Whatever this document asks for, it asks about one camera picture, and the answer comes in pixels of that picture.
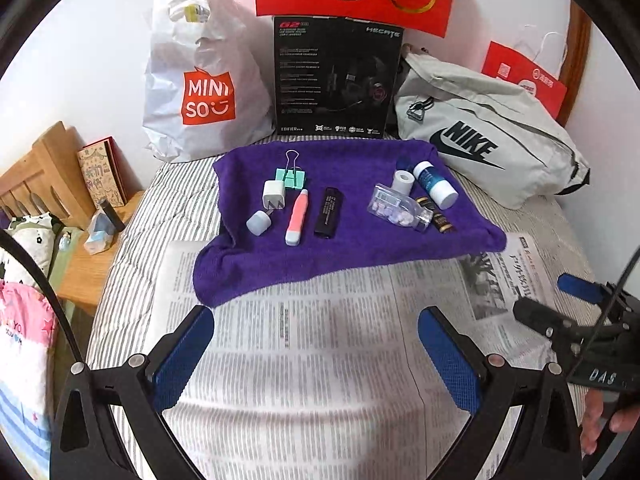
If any clear plastic candy bottle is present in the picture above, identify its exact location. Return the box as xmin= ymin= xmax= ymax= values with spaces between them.
xmin=367 ymin=183 xmax=433 ymax=232

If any small white cap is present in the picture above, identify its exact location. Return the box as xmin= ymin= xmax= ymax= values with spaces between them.
xmin=245 ymin=210 xmax=272 ymax=236

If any white blue pill bottle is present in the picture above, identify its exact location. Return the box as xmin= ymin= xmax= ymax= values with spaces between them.
xmin=412 ymin=160 xmax=459 ymax=209

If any pink white pen device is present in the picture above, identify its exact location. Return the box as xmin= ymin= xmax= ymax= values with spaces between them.
xmin=284 ymin=188 xmax=309 ymax=247

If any white tape roll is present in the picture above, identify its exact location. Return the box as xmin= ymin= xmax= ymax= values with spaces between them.
xmin=392 ymin=170 xmax=416 ymax=196

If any black lighter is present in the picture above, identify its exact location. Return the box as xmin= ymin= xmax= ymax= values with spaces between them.
xmin=314 ymin=188 xmax=343 ymax=240

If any white USB charger plug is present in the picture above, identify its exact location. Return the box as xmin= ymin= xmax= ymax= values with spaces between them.
xmin=262 ymin=180 xmax=285 ymax=210

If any green binder clip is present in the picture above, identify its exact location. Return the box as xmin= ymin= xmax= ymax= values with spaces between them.
xmin=276 ymin=148 xmax=306 ymax=191

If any right hand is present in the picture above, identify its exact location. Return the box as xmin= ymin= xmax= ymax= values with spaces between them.
xmin=580 ymin=389 xmax=640 ymax=455

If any wooden nightstand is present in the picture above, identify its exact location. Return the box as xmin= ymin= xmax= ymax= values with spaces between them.
xmin=56 ymin=188 xmax=147 ymax=317

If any newspaper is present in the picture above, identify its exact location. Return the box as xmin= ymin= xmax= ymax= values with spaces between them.
xmin=112 ymin=231 xmax=601 ymax=480

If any tissue packet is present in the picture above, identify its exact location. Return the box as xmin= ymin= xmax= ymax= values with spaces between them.
xmin=84 ymin=198 xmax=126 ymax=256

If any pink clothing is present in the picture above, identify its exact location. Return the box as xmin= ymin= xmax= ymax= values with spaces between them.
xmin=1 ymin=282 xmax=56 ymax=479

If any striped bed sheet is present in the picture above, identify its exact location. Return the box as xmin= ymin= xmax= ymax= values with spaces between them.
xmin=84 ymin=134 xmax=237 ymax=480

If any grey Nike bag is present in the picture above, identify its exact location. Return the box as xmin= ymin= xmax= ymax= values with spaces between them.
xmin=395 ymin=44 xmax=590 ymax=209

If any white spotted plush toy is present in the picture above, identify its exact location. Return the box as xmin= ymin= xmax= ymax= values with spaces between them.
xmin=1 ymin=212 xmax=63 ymax=287

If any purple towel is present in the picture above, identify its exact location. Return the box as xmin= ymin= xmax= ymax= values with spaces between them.
xmin=193 ymin=139 xmax=506 ymax=307

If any brown patterned notebook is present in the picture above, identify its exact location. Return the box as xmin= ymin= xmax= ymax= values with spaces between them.
xmin=76 ymin=136 xmax=142 ymax=207

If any wooden headboard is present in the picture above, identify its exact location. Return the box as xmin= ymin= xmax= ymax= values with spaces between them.
xmin=0 ymin=122 xmax=96 ymax=230

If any red white paper bag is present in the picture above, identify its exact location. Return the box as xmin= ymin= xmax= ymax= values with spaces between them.
xmin=482 ymin=24 xmax=567 ymax=118

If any white Miniso plastic bag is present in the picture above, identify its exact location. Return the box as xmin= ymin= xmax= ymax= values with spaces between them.
xmin=142 ymin=0 xmax=272 ymax=162

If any black headset box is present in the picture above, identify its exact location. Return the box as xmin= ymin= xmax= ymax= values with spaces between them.
xmin=273 ymin=15 xmax=404 ymax=139

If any black cable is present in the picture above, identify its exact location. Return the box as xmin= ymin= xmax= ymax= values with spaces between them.
xmin=0 ymin=228 xmax=87 ymax=366

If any wooden door frame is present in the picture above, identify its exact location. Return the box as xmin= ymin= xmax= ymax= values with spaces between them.
xmin=556 ymin=1 xmax=592 ymax=127

